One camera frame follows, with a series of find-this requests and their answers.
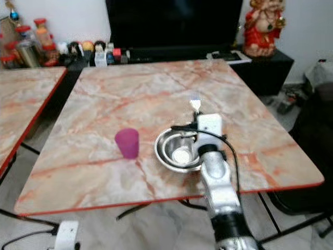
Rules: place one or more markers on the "black chair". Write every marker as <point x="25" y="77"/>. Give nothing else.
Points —
<point x="315" y="151"/>

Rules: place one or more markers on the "white tray with remote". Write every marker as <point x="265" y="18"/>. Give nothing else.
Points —
<point x="228" y="54"/>

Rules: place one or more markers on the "tall red lid jar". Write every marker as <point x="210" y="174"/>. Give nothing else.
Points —
<point x="42" y="32"/>

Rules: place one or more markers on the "yellow round toy figure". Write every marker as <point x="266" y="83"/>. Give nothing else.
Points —
<point x="87" y="47"/>

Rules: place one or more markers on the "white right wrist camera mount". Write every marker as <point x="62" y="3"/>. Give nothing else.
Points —
<point x="209" y="128"/>

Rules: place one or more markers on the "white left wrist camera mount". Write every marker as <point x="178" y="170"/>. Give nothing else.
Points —
<point x="66" y="235"/>

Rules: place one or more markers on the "purple plastic cup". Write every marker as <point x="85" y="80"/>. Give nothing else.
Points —
<point x="127" y="144"/>

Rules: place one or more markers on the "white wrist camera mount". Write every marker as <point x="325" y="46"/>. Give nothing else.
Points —
<point x="209" y="128"/>
<point x="66" y="235"/>

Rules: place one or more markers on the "stainless steel bowl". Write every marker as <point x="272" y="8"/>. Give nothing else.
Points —
<point x="174" y="152"/>

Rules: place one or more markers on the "marble side table red edge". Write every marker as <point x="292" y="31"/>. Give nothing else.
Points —
<point x="26" y="104"/>

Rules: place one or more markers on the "steel canister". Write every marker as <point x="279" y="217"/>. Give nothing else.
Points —
<point x="27" y="53"/>

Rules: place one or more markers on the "red and gold statue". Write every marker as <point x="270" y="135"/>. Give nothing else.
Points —
<point x="263" y="28"/>

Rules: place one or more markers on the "grey cloth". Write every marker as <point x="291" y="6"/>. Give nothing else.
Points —
<point x="320" y="74"/>

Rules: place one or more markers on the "black television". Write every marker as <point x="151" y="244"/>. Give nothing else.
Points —
<point x="174" y="22"/>

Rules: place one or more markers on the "short red lid jar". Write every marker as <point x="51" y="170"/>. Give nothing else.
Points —
<point x="23" y="33"/>

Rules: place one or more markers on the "white plastic spoon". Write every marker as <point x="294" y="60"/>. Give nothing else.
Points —
<point x="195" y="104"/>

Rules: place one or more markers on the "black television cabinet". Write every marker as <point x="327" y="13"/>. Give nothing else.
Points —
<point x="265" y="70"/>

